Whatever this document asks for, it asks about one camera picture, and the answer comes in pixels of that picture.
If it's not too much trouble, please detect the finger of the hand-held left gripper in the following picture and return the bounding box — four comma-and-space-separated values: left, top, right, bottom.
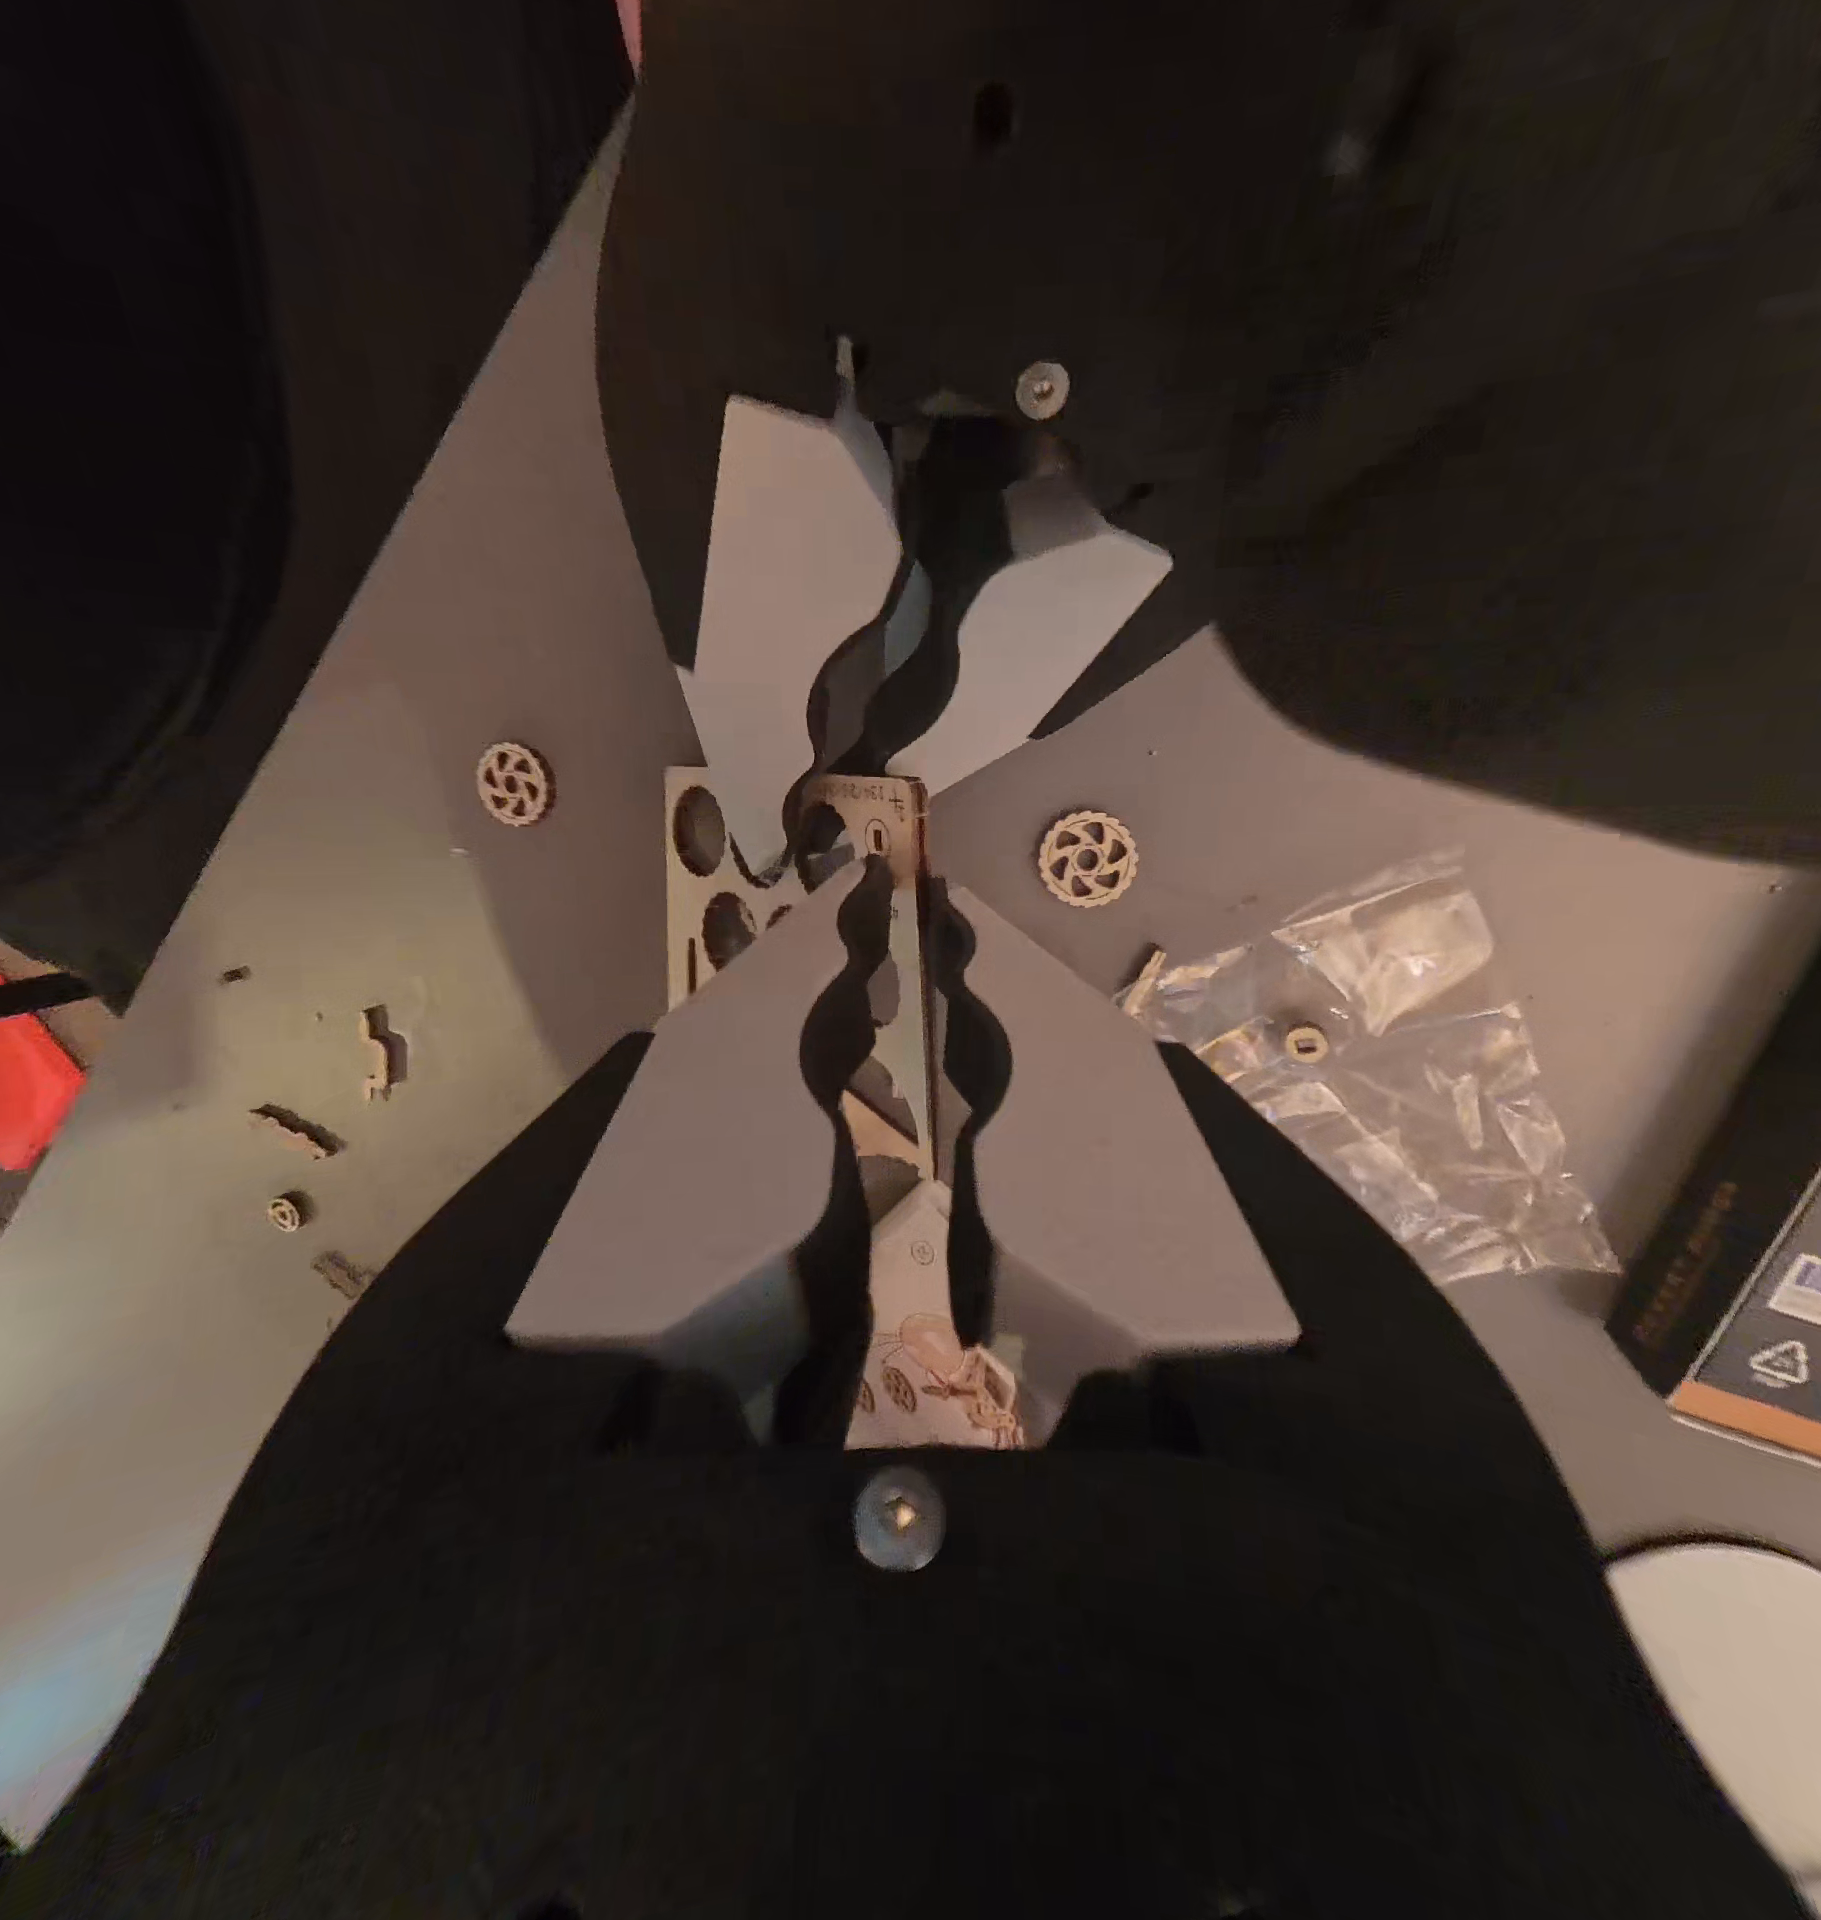
809, 488, 1178, 843
677, 391, 911, 862

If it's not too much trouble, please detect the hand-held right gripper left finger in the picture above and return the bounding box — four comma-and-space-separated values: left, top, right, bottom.
498, 862, 897, 1453

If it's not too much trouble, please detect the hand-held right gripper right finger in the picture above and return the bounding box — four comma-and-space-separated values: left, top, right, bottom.
932, 882, 1303, 1443

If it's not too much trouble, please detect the wooden parts sheet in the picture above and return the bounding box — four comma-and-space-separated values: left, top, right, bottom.
667, 766, 941, 1187

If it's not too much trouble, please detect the person's left forearm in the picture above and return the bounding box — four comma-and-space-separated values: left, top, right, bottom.
1209, 0, 1821, 866

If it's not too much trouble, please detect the black model kit box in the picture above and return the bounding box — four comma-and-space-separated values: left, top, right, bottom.
1608, 1033, 1821, 1482

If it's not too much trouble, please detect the wooden gear wheel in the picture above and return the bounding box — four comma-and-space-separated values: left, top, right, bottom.
476, 744, 558, 831
1034, 811, 1143, 907

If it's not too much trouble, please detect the clear plastic bag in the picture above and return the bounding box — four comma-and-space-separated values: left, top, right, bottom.
1137, 855, 1627, 1284

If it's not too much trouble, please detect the white tablet stand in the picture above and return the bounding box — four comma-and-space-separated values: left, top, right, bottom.
1602, 1537, 1821, 1887

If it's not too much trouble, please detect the red bag with black strap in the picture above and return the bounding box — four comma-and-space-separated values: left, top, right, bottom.
0, 943, 96, 1176

